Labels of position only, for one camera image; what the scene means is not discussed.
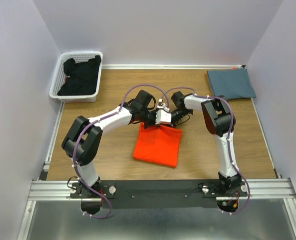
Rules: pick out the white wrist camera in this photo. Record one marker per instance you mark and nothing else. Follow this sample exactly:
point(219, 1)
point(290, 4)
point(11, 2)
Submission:
point(162, 106)
point(163, 117)

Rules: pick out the aluminium frame rail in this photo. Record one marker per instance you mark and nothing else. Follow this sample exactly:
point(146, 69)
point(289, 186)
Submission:
point(52, 214)

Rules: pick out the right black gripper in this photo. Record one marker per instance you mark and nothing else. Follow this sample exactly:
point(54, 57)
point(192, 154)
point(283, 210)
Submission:
point(173, 124)

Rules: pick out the orange t shirt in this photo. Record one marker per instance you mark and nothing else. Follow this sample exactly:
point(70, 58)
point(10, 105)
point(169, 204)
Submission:
point(158, 145)

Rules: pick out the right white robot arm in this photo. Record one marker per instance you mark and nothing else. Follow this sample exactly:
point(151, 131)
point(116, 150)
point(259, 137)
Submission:
point(219, 120)

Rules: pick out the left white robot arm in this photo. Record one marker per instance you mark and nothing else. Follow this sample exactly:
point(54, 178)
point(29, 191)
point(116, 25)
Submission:
point(84, 136)

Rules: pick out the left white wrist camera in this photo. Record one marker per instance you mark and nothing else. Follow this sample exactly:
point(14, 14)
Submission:
point(163, 117)

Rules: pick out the black t shirt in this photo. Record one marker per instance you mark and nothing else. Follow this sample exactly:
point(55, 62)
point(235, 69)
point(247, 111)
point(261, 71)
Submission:
point(81, 78)

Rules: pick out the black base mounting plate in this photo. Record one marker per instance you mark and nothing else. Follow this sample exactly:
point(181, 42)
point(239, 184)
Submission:
point(157, 194)

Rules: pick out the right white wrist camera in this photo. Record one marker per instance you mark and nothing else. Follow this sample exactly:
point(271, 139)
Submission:
point(162, 106)

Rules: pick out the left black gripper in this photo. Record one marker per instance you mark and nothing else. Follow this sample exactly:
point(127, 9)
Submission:
point(153, 112)

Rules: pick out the white plastic laundry basket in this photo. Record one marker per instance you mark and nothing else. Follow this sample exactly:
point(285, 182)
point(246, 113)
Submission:
point(59, 76)

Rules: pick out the folded blue t shirt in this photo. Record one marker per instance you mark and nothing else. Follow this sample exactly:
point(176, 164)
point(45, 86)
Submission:
point(231, 83)

